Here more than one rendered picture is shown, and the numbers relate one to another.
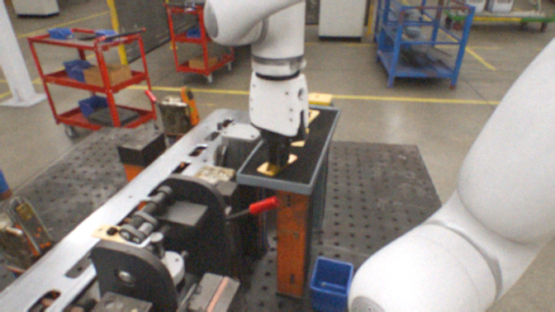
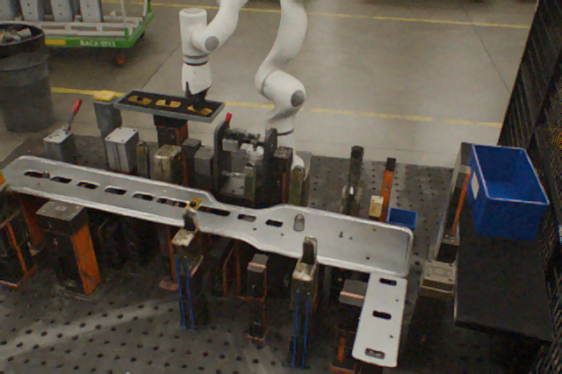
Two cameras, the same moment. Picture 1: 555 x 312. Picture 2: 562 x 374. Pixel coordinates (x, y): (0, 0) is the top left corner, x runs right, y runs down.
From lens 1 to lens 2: 1.76 m
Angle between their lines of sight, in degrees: 74
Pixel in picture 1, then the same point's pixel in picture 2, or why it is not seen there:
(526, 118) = (298, 25)
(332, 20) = not seen: outside the picture
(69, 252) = (207, 219)
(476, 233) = (278, 67)
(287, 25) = not seen: hidden behind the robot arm
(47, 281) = (231, 220)
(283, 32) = not seen: hidden behind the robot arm
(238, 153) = (133, 148)
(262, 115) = (199, 85)
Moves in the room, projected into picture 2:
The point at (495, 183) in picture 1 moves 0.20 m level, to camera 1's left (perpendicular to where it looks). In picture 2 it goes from (297, 42) to (299, 63)
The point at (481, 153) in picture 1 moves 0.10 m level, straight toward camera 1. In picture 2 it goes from (291, 38) to (315, 44)
